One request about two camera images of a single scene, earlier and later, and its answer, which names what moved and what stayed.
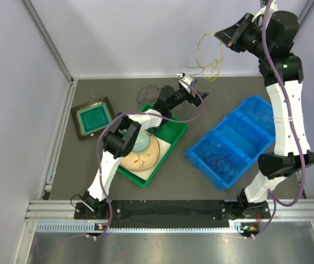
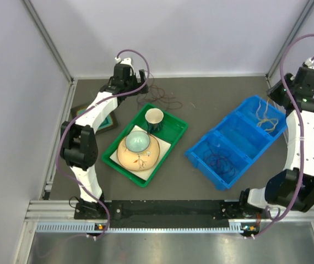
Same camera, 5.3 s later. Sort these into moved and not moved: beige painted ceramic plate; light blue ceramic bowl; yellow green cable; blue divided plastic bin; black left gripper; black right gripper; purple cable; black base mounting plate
Moved: black right gripper; yellow green cable; black left gripper
Not moved: light blue ceramic bowl; blue divided plastic bin; purple cable; black base mounting plate; beige painted ceramic plate
